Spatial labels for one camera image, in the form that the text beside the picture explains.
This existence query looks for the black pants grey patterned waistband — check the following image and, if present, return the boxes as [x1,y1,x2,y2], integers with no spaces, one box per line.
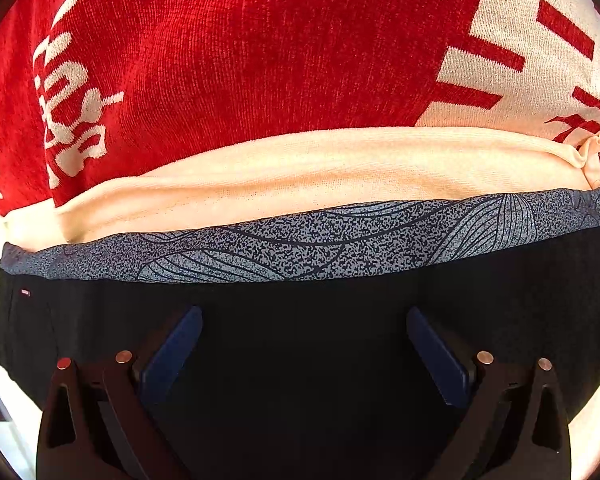
[0,188,600,479]

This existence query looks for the cream towel cloth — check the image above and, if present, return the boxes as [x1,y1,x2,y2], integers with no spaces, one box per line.
[0,127,600,479]

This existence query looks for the red blanket white characters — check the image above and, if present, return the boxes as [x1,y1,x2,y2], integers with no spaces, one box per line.
[0,0,600,217]

